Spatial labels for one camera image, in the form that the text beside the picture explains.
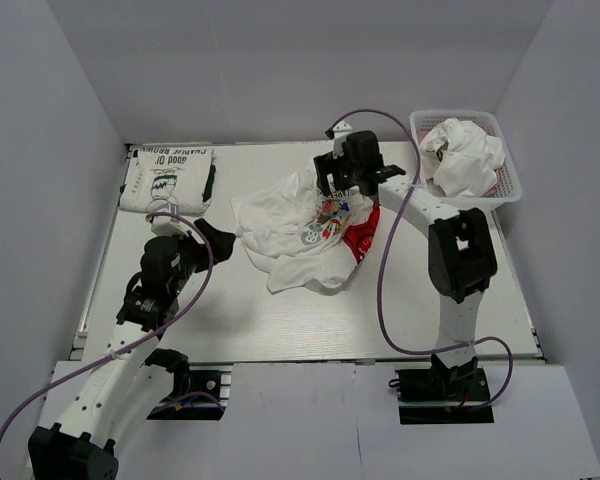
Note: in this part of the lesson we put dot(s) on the white plastic basket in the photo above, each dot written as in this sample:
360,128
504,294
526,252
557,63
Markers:
508,188

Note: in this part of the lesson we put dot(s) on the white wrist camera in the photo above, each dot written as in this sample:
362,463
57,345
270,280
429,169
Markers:
165,224
338,134

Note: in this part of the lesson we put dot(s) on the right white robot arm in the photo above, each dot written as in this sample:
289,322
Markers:
460,259

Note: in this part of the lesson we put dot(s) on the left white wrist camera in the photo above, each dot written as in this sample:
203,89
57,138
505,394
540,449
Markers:
165,224

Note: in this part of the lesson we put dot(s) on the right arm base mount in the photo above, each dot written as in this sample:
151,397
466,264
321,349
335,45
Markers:
421,402

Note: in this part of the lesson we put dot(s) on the white t-shirt colourful cartoon print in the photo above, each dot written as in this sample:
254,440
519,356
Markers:
334,217

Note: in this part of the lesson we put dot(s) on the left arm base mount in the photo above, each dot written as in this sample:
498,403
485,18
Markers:
204,399

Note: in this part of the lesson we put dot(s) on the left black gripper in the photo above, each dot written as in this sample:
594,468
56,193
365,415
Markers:
221,242

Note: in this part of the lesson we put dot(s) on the white t-shirt red print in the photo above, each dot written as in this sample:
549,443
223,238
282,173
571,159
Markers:
269,224

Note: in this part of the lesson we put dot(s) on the folded Charlie Brown t-shirt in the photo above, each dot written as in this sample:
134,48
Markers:
179,178

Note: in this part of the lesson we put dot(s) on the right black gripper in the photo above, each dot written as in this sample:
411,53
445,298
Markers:
326,165

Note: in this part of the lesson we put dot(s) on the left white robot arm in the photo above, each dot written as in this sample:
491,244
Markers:
136,377

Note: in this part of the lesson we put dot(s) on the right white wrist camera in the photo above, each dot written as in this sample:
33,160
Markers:
338,134

